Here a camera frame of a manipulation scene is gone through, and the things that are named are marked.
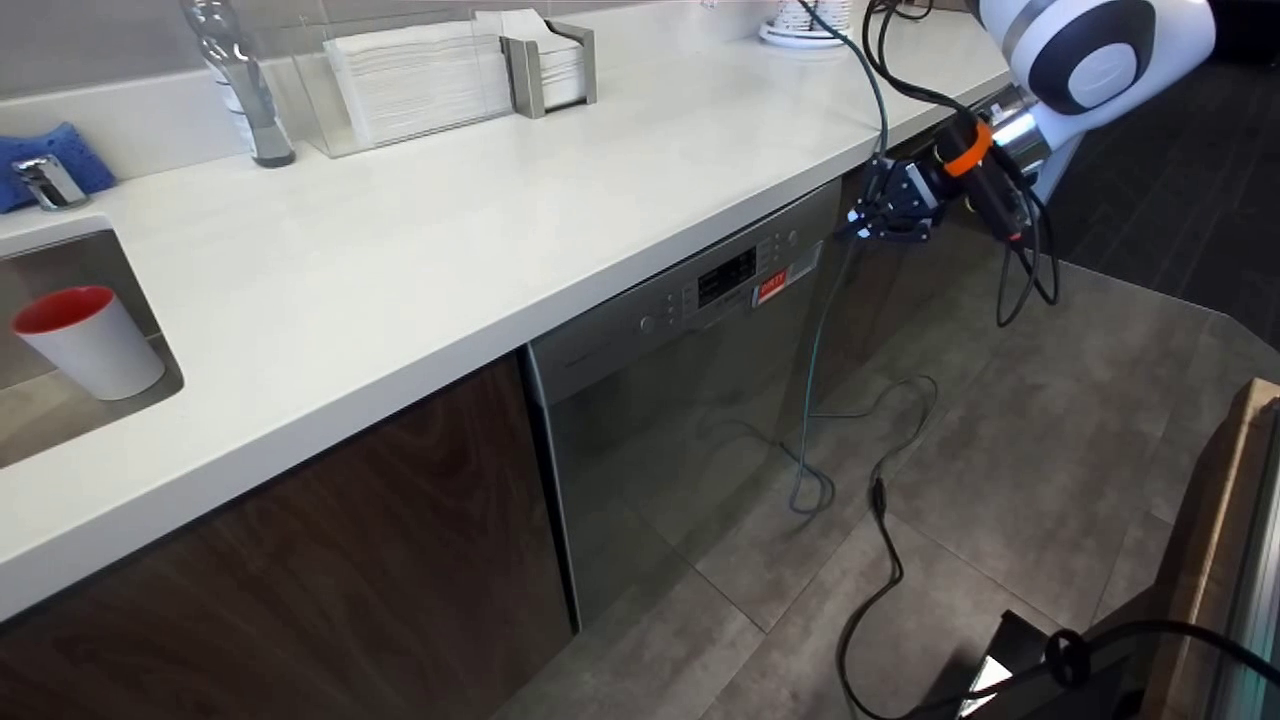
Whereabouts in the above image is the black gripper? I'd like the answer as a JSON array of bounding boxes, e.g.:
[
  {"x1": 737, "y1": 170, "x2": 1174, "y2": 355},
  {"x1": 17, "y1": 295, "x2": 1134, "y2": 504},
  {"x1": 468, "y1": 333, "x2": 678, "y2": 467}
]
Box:
[{"x1": 838, "y1": 151, "x2": 952, "y2": 248}]

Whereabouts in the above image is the stainless steel dishwasher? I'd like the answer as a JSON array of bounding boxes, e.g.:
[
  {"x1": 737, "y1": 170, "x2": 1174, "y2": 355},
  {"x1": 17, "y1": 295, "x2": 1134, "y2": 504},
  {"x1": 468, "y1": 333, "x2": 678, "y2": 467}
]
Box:
[{"x1": 526, "y1": 177, "x2": 849, "y2": 633}]

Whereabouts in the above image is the red dirty magnet sign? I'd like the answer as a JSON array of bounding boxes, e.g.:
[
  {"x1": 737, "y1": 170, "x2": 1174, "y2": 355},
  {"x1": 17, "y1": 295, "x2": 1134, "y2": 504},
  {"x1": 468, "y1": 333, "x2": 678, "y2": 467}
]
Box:
[{"x1": 749, "y1": 261, "x2": 825, "y2": 311}]

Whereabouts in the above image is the white round appliance base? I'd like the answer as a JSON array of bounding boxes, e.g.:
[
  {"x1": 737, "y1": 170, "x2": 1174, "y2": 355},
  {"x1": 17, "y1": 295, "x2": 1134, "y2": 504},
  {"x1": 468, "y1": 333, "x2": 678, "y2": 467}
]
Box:
[{"x1": 755, "y1": 0, "x2": 860, "y2": 54}]

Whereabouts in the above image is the metal napkin holder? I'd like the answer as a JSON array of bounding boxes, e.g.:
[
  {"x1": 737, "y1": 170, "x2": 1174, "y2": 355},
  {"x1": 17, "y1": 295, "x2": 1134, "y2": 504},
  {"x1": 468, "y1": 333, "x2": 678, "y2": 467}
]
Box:
[{"x1": 496, "y1": 15, "x2": 599, "y2": 121}]

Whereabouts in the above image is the wooden furniture panel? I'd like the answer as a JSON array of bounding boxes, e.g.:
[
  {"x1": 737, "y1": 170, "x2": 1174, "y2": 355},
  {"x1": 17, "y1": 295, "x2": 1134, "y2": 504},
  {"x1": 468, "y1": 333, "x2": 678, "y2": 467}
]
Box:
[{"x1": 1135, "y1": 370, "x2": 1280, "y2": 720}]

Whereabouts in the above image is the white paper towel stack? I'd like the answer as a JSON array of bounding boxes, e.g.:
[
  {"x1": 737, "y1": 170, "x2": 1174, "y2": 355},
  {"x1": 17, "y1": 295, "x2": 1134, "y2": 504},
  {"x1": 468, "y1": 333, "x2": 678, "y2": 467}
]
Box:
[{"x1": 322, "y1": 15, "x2": 516, "y2": 149}]

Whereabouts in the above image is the black equipment base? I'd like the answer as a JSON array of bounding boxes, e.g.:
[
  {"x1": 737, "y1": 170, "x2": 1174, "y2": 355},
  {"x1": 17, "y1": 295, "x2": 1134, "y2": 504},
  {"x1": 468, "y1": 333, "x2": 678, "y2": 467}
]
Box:
[{"x1": 902, "y1": 606, "x2": 1153, "y2": 720}]

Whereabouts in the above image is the chrome kitchen faucet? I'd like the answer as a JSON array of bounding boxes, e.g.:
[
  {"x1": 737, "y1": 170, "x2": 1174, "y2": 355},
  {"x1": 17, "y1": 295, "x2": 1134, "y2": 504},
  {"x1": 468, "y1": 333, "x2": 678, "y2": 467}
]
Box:
[{"x1": 177, "y1": 0, "x2": 299, "y2": 170}]

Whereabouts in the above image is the wide dark wood cabinet door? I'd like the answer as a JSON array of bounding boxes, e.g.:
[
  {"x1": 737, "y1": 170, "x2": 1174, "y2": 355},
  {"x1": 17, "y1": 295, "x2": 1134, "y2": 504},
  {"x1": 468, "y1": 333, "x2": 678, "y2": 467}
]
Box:
[{"x1": 0, "y1": 349, "x2": 580, "y2": 720}]

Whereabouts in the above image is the white cup red inside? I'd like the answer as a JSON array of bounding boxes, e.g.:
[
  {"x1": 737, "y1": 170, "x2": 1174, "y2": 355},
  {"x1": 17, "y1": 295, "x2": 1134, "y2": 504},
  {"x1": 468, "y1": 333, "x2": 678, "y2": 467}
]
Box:
[{"x1": 9, "y1": 281, "x2": 169, "y2": 404}]

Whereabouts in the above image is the blue cloth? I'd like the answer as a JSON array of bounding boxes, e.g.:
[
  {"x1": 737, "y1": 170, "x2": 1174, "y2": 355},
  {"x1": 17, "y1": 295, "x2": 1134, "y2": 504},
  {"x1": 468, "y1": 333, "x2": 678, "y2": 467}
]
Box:
[{"x1": 0, "y1": 121, "x2": 119, "y2": 215}]

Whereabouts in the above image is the stainless steel sink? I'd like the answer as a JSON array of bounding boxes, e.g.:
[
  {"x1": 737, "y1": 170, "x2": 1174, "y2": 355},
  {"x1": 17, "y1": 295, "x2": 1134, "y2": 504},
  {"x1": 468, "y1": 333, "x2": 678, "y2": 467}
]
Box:
[{"x1": 0, "y1": 224, "x2": 188, "y2": 473}]

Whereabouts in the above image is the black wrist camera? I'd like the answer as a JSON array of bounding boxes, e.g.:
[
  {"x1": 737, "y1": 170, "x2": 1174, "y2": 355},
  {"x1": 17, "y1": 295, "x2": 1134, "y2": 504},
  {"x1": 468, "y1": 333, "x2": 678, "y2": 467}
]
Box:
[{"x1": 948, "y1": 154, "x2": 1049, "y2": 250}]

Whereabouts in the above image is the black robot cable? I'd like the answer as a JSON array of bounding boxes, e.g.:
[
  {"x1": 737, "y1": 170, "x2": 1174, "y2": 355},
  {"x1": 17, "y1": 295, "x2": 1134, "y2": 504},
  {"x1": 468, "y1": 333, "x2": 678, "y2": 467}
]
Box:
[
  {"x1": 988, "y1": 197, "x2": 1070, "y2": 333},
  {"x1": 857, "y1": 0, "x2": 981, "y2": 133}
]

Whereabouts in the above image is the blue cable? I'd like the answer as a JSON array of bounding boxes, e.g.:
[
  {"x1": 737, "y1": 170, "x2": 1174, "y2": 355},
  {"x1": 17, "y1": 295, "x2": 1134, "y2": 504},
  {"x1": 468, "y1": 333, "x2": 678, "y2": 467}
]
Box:
[{"x1": 792, "y1": 0, "x2": 897, "y2": 521}]

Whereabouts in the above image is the black power cable with plug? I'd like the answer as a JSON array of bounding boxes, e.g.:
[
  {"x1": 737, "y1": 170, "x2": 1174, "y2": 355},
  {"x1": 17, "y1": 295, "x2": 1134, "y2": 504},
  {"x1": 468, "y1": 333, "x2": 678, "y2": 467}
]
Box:
[{"x1": 831, "y1": 370, "x2": 943, "y2": 720}]

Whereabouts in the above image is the thick black cable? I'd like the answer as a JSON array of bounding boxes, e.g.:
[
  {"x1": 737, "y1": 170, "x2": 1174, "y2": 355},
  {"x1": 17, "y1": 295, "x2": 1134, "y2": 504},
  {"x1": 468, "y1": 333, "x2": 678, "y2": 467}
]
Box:
[{"x1": 1042, "y1": 612, "x2": 1280, "y2": 697}]

